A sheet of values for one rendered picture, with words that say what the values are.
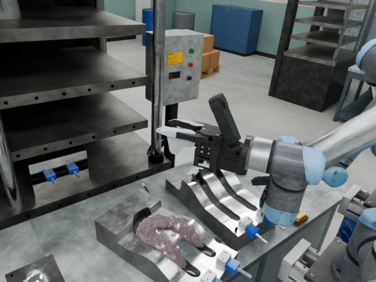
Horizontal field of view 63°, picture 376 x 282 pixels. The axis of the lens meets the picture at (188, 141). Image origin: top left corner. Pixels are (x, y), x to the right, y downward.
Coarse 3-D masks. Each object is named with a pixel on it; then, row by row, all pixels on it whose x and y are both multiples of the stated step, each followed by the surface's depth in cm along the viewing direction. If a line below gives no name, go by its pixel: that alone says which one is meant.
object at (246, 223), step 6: (246, 216) 125; (240, 222) 123; (246, 222) 122; (252, 222) 123; (246, 228) 121; (252, 228) 121; (258, 228) 122; (252, 234) 119; (258, 234) 120; (264, 240) 118
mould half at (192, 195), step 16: (176, 176) 156; (208, 176) 145; (224, 176) 148; (176, 192) 149; (192, 192) 137; (224, 192) 142; (240, 192) 144; (192, 208) 140; (208, 208) 133; (240, 208) 134; (208, 224) 133; (224, 224) 124; (256, 224) 125; (272, 224) 135; (224, 240) 127; (240, 240) 121
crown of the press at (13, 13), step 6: (0, 0) 129; (6, 0) 130; (12, 0) 132; (0, 6) 130; (6, 6) 131; (12, 6) 132; (18, 6) 136; (0, 12) 131; (6, 12) 132; (12, 12) 133; (18, 12) 136; (0, 18) 132; (6, 18) 132; (12, 18) 134
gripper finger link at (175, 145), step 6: (162, 126) 69; (162, 132) 68; (168, 132) 67; (174, 132) 67; (186, 132) 67; (192, 132) 67; (168, 138) 68; (174, 138) 68; (168, 144) 69; (174, 144) 69; (180, 144) 68; (186, 144) 68; (192, 144) 68; (174, 150) 69; (180, 150) 69
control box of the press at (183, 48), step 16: (176, 32) 174; (192, 32) 178; (176, 48) 170; (192, 48) 176; (176, 64) 174; (192, 64) 180; (176, 80) 179; (192, 80) 187; (176, 96) 184; (192, 96) 193; (176, 112) 197
